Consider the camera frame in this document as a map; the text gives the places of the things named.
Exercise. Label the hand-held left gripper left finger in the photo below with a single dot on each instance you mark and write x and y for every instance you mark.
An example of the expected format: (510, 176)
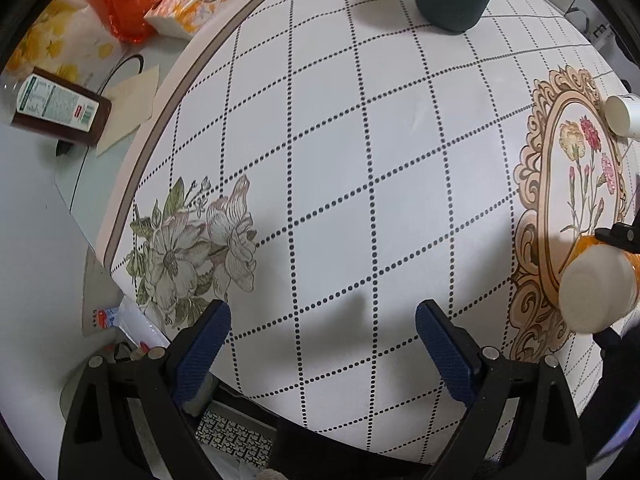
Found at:
(202, 350)

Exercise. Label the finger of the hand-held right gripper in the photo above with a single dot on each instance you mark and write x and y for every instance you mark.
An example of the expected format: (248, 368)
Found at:
(621, 236)
(617, 355)

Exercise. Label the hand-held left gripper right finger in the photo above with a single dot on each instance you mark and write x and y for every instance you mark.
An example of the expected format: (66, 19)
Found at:
(444, 350)

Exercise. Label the orange cup with white base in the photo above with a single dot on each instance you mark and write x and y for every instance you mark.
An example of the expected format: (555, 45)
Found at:
(597, 285)

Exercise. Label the small white cup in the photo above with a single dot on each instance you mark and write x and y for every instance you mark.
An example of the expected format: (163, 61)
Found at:
(621, 115)

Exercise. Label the clear plastic packet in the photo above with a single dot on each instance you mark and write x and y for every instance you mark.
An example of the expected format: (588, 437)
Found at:
(127, 320)

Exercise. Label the black white patterned mat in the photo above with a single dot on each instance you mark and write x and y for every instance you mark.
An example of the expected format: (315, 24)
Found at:
(235, 434)

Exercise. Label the white checked floral tablecloth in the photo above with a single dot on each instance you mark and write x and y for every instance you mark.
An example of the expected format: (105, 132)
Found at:
(360, 170)

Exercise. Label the white plastic device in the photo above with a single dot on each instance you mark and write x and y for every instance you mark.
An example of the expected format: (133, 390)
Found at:
(597, 27)

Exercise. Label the beige paper envelope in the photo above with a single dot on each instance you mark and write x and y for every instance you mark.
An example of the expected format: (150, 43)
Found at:
(131, 107)

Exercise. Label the brown bottle with white label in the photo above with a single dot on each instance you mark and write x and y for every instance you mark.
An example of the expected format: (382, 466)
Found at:
(57, 110)

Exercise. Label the yellow floral cloth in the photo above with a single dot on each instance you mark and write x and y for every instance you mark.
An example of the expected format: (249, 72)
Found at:
(42, 40)

